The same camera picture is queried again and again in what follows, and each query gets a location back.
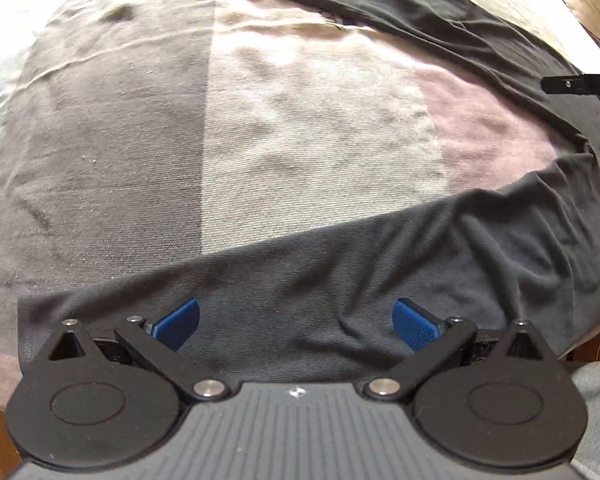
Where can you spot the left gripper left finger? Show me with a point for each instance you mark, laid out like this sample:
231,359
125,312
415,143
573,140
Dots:
154,342

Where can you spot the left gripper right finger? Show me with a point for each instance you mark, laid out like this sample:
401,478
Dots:
436,345

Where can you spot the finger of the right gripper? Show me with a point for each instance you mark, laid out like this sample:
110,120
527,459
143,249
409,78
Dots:
565,85

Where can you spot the dark grey trousers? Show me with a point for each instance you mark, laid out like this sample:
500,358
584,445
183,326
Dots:
529,248

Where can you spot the pastel patchwork bed sheet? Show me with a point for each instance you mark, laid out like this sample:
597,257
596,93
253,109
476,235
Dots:
137,134

